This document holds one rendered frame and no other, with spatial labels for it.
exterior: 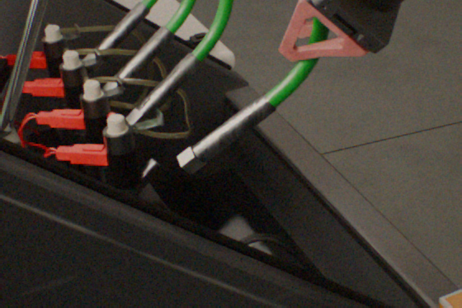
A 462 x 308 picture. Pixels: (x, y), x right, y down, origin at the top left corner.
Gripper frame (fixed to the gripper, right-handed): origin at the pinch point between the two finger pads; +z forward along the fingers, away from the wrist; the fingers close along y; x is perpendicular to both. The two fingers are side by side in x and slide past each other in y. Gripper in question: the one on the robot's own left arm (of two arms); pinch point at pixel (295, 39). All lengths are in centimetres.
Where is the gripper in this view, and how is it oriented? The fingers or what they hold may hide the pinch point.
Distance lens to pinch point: 81.9
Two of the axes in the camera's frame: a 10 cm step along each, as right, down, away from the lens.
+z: -5.6, 4.3, 7.0
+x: 7.7, 5.9, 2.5
